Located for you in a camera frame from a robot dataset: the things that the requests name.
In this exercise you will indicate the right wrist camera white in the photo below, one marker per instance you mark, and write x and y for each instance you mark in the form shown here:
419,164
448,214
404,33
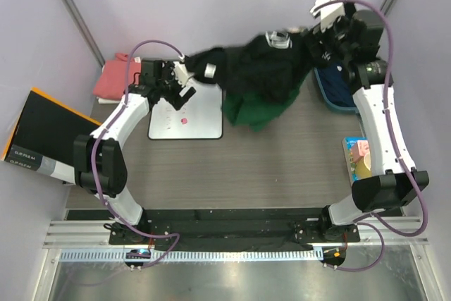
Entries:
328,11

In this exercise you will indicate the blue book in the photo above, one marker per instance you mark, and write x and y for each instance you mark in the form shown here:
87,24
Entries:
347,144

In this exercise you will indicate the blue plastic basket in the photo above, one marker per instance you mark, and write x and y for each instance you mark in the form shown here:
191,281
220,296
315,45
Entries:
331,100

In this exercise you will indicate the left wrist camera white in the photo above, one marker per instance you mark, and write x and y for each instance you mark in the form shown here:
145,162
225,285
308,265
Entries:
182,75

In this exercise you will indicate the navy blue t shirt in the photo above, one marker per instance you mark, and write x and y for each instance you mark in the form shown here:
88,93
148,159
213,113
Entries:
338,82

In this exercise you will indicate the black clip file folder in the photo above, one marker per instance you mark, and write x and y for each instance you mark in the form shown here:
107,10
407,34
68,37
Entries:
43,136

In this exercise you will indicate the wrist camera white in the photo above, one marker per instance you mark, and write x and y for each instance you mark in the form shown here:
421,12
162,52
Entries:
182,75
328,11

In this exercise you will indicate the white whiteboard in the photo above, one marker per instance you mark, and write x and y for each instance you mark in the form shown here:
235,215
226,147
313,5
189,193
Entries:
199,118

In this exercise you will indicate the aluminium rail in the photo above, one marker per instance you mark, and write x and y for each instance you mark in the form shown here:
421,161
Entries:
100,233

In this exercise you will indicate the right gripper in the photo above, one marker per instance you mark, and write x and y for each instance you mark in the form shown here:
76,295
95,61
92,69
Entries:
343,22

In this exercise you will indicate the folded pink t shirt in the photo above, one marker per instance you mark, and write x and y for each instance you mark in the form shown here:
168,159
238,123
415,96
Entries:
111,84

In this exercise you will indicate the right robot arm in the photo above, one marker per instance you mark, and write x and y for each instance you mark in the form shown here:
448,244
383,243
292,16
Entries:
395,179

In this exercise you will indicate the green t shirt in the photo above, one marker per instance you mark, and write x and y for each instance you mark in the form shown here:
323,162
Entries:
257,108

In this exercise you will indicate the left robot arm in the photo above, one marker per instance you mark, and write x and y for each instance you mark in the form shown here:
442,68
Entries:
98,162

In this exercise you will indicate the left aluminium frame post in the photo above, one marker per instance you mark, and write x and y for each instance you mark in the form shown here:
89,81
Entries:
83,29

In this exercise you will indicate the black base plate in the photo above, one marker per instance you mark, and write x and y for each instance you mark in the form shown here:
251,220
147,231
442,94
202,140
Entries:
301,225

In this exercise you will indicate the folded white t shirt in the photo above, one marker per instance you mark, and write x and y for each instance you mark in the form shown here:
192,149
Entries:
107,101

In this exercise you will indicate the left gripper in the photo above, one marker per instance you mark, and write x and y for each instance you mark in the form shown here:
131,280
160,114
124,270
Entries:
179,101

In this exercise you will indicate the yellow cup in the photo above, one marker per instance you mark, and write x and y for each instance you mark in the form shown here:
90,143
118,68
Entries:
363,167

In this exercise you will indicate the black t shirt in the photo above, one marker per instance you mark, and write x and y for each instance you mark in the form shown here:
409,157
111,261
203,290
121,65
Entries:
270,66

